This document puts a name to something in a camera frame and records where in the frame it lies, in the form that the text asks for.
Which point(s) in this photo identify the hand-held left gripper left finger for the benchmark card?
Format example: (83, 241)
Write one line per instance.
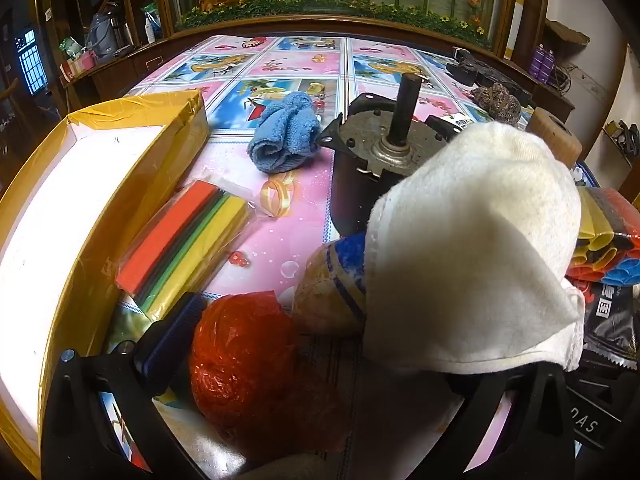
(172, 332)

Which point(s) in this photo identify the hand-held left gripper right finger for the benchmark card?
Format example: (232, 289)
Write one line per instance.
(542, 410)

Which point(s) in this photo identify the red plastic bag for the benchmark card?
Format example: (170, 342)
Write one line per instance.
(240, 360)

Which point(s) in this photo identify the black packet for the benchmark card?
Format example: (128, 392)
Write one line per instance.
(600, 405)
(612, 320)

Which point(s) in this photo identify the snack bag with blue stripe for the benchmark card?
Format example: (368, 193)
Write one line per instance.
(327, 290)

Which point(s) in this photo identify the yellow cardboard box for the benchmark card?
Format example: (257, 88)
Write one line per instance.
(50, 220)

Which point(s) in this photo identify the white towel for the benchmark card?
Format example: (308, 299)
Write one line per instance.
(475, 240)

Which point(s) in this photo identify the blue towel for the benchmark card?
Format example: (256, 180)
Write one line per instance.
(285, 130)

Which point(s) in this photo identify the gold ribbon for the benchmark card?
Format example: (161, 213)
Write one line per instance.
(270, 191)

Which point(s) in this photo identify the dark electric motor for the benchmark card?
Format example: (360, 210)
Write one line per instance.
(360, 160)

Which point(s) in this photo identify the beige spool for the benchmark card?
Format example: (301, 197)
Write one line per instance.
(552, 135)

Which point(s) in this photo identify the pink box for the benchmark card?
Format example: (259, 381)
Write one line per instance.
(82, 62)

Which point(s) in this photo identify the printed plastic tablecloth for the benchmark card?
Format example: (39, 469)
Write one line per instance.
(300, 70)

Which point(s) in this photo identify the green package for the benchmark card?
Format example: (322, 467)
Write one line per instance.
(70, 47)

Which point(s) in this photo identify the grey thermos jug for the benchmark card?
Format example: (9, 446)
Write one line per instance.
(105, 35)

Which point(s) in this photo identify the white spray bottle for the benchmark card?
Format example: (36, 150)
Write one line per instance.
(149, 27)

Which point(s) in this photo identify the window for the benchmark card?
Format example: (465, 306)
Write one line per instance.
(30, 60)

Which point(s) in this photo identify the purple bottle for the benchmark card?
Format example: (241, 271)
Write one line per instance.
(537, 62)
(550, 66)

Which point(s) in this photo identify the wooden wall shelf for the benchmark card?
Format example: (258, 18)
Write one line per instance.
(565, 35)

